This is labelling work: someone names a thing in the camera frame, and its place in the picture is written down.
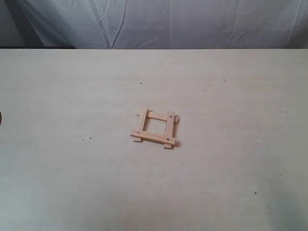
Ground horizontal wooden stick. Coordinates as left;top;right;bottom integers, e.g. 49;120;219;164
137;111;179;123

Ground wooden stick with holes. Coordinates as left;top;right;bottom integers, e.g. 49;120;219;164
165;112;175;141
130;129;176;145

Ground plain wooden stick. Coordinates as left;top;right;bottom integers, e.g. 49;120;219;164
135;107;148;135

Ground white wrinkled backdrop cloth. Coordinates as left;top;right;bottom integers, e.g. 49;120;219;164
0;0;308;49

